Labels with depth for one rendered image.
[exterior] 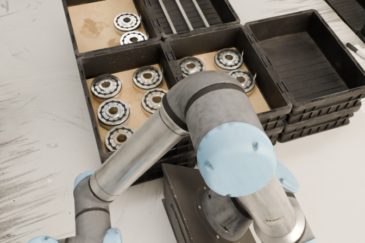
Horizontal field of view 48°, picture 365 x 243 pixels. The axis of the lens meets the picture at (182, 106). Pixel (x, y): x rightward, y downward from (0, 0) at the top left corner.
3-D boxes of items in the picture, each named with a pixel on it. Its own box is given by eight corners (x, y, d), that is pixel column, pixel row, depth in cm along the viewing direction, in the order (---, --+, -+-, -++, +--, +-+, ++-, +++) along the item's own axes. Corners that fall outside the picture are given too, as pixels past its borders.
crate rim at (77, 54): (162, 44, 142) (162, 39, 140) (76, 62, 135) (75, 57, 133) (133, -24, 164) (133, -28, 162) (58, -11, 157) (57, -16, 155)
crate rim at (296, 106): (374, 90, 132) (377, 85, 130) (293, 112, 126) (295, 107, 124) (313, 12, 155) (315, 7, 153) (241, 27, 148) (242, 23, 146)
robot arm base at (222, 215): (247, 238, 114) (274, 221, 110) (217, 244, 103) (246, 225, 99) (223, 192, 122) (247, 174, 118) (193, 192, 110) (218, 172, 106)
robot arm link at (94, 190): (199, 33, 73) (58, 181, 94) (216, 72, 65) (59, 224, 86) (241, 60, 79) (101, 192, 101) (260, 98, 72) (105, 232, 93)
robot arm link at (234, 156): (300, 205, 105) (237, 71, 66) (326, 260, 95) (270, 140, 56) (257, 222, 107) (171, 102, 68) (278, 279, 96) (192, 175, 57)
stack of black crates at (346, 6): (381, 48, 254) (398, 19, 236) (341, 59, 247) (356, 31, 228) (344, 8, 276) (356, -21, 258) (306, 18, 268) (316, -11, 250)
